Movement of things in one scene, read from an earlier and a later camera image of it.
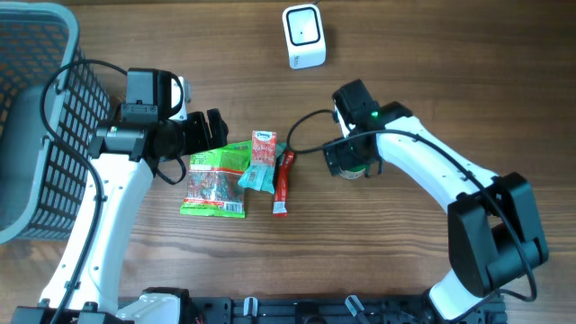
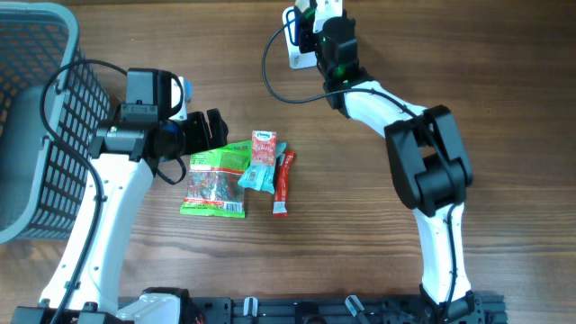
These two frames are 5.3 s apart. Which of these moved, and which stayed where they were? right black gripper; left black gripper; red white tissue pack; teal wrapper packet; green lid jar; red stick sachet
Moved: right black gripper; green lid jar
Stayed: teal wrapper packet; red white tissue pack; left black gripper; red stick sachet
